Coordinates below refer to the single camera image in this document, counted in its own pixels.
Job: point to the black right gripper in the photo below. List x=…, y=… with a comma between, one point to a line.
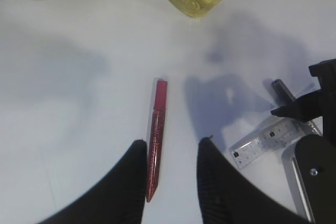
x=315, y=104

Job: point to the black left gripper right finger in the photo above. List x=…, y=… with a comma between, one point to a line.
x=226, y=196

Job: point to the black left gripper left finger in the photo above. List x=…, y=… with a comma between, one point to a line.
x=119, y=197

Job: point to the clear plastic ruler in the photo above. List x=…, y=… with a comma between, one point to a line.
x=273, y=134

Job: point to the red glitter marker pen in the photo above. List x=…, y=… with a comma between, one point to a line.
x=156, y=138

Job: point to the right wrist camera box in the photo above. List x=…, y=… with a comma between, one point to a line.
x=309, y=166

